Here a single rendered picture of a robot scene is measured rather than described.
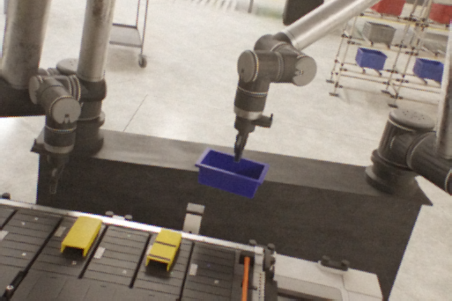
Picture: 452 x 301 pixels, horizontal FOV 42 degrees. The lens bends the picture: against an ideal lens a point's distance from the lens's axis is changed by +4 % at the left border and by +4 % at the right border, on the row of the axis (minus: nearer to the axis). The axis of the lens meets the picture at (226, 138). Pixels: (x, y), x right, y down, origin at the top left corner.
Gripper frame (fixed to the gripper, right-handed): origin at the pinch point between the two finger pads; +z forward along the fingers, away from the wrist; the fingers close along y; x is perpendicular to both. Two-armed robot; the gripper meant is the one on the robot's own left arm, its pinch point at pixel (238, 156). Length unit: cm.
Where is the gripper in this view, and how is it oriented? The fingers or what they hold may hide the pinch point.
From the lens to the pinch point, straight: 203.4
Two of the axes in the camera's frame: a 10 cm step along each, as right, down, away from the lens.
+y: -2.5, 3.5, -9.0
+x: 9.5, 2.7, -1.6
